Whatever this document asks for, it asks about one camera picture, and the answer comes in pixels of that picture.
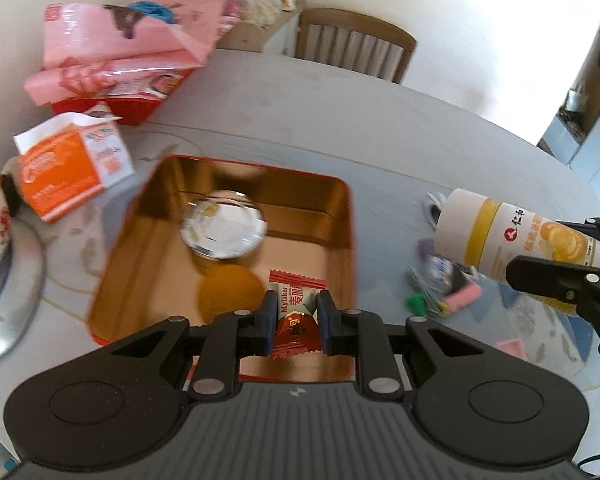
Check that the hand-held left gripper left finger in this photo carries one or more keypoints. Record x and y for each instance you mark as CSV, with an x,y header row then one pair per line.
x,y
269,321

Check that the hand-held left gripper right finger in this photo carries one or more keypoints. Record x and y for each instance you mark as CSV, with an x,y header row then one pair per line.
x,y
324,323

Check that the red candy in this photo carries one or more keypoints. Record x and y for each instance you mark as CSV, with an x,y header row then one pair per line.
x,y
295,305

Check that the white yellow bottle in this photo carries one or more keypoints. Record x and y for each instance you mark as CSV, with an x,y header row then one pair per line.
x,y
465,230

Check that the red tin box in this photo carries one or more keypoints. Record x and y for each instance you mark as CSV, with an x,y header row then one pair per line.
x,y
145,270

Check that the orange round object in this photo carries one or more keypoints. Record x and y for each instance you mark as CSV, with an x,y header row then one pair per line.
x,y
230,290

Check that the pink sticky note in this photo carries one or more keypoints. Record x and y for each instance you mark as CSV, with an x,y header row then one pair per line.
x,y
510,347

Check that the pale blue cabinet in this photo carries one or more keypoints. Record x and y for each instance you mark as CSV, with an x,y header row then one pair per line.
x,y
595,145

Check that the pink eraser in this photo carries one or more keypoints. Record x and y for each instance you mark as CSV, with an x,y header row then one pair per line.
x,y
462,296

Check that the green clip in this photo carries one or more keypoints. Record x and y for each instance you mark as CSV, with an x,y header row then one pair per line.
x,y
416,302

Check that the clear round lid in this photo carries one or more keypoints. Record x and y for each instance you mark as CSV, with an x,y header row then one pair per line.
x,y
225,225

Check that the orange tissue pack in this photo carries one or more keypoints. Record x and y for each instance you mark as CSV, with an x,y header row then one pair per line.
x,y
55,170

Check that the red cardboard box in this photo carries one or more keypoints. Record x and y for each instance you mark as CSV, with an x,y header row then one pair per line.
x,y
95,110

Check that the wooden cabinet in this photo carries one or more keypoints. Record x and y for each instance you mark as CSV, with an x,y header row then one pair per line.
x,y
250,35

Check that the wooden chair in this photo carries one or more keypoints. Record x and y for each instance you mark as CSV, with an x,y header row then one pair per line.
x,y
355,22

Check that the pink plastic bag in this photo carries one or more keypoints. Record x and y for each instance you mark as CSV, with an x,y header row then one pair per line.
x,y
145,35

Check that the white plastic bag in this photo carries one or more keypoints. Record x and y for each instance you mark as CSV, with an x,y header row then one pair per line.
x,y
257,2

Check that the blue cloth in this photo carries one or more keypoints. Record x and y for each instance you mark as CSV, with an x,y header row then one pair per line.
x,y
152,9

